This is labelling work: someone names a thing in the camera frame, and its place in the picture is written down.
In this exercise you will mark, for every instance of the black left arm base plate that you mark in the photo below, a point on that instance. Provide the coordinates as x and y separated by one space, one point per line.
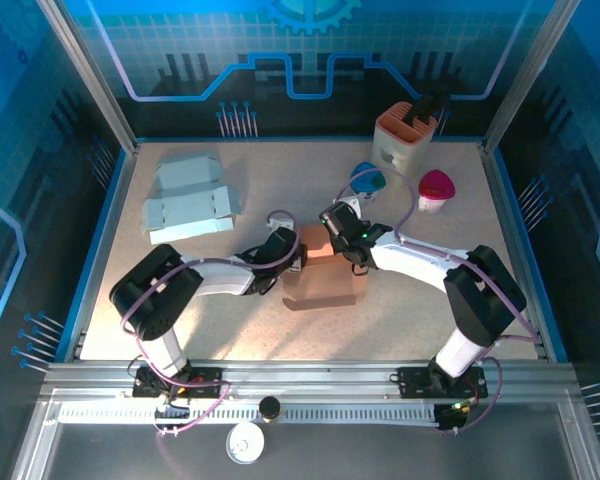
207 382

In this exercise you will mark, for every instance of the aluminium frame rail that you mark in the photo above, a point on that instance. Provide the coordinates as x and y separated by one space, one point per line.
305 380

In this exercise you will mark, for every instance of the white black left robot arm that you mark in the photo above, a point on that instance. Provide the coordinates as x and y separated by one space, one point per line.
155 295

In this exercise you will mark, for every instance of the beige knife block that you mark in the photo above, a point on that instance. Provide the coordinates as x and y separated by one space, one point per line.
402 145

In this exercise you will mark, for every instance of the black round knob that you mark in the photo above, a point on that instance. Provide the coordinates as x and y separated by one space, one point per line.
270 409

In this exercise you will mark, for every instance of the pink yogurt cup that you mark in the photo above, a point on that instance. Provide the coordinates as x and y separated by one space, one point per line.
436 187

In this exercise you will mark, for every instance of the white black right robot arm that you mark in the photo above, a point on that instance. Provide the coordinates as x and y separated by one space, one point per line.
480 295

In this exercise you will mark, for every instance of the aluminium frame post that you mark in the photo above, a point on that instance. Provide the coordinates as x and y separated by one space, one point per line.
96 85
522 85

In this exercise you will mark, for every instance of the light blue paper box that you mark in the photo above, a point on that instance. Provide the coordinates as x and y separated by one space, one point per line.
190 210

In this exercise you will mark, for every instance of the blue yogurt cup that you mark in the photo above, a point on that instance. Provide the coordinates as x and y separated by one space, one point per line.
367 180

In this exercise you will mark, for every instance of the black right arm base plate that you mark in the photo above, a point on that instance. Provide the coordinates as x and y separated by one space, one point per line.
415 382

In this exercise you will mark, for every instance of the white round cap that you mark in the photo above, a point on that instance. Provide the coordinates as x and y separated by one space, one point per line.
245 442

